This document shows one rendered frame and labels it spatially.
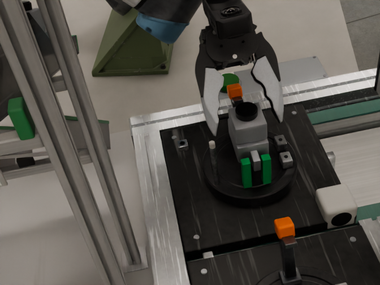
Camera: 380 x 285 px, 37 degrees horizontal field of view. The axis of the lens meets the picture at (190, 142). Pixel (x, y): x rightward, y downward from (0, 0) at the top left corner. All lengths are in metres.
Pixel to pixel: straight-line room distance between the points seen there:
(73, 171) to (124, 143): 0.60
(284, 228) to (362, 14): 2.35
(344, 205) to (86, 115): 0.36
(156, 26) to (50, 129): 0.47
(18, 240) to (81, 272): 0.14
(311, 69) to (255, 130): 0.31
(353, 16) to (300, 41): 1.66
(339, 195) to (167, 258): 0.25
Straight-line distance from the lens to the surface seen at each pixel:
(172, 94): 1.16
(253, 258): 0.75
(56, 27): 0.60
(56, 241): 0.97
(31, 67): 0.41
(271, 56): 0.78
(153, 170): 0.89
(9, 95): 0.51
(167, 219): 0.82
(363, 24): 2.87
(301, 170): 0.85
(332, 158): 0.87
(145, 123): 0.96
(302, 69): 1.04
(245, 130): 0.75
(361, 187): 0.91
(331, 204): 0.78
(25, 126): 0.45
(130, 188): 1.00
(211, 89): 0.76
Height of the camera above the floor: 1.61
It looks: 45 degrees down
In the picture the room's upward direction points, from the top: 9 degrees counter-clockwise
